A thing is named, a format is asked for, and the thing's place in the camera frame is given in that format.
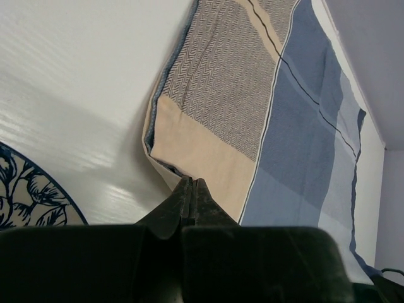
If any blue beige checked cloth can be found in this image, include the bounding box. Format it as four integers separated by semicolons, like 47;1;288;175
143;1;377;284

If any blue white patterned plate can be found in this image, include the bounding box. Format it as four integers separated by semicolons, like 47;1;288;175
1;143;88;230

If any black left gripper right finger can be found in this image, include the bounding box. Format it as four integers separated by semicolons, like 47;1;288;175
181;179;355;302

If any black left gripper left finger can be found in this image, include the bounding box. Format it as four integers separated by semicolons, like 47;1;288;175
1;177;193;302

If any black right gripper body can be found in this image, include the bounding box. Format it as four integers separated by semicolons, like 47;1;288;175
353;268;403;303

